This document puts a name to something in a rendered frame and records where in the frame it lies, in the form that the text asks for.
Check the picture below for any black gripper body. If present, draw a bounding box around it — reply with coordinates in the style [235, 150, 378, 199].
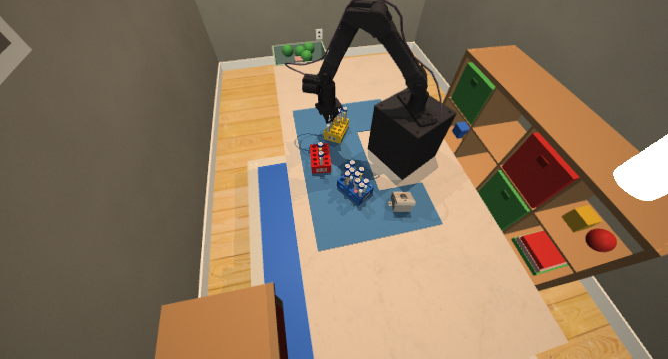
[315, 95, 342, 117]

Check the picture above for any light blue mat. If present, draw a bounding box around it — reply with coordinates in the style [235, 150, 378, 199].
[293, 99, 443, 251]

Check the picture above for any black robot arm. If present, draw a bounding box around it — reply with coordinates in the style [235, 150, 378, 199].
[302, 0, 436, 127]

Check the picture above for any blue tube rack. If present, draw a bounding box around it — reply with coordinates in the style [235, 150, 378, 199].
[337, 174, 374, 205]

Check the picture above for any red rack with round wells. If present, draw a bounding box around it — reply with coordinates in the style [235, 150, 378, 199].
[310, 143, 331, 174]

